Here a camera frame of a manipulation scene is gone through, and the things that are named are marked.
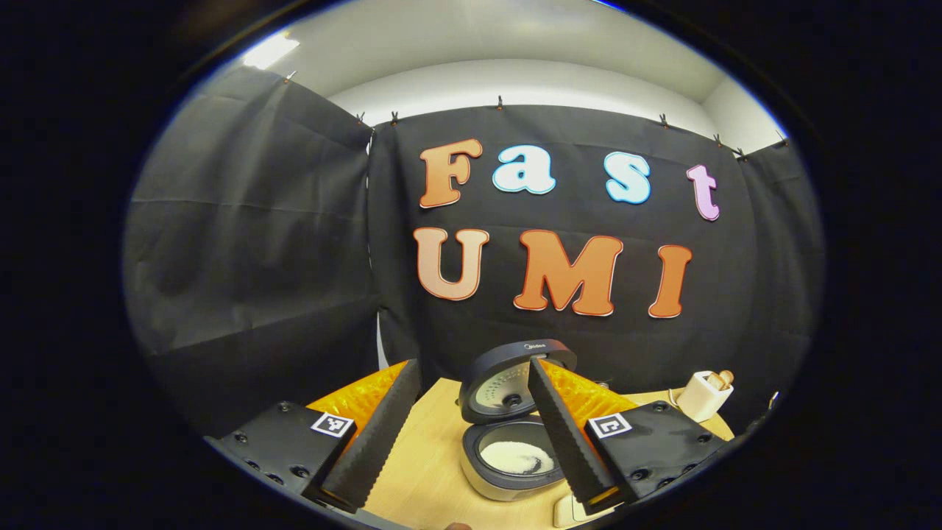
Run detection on grey rice cooker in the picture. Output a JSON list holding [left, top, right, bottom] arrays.
[[458, 339, 589, 503]]

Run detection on white toaster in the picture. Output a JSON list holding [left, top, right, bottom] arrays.
[[676, 370, 735, 423]]

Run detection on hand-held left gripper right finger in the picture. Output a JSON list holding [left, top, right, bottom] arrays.
[[527, 357, 744, 516]]

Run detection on white rice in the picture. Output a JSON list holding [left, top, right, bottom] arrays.
[[480, 440, 555, 476]]

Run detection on black backdrop cloth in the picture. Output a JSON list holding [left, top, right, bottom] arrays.
[[124, 65, 825, 439]]

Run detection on cream rectangular box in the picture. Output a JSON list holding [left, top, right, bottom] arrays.
[[552, 492, 598, 528]]

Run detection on ceiling light strip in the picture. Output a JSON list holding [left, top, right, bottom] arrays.
[[243, 33, 301, 71]]

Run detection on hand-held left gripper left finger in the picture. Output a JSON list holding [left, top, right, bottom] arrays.
[[205, 359, 420, 515]]

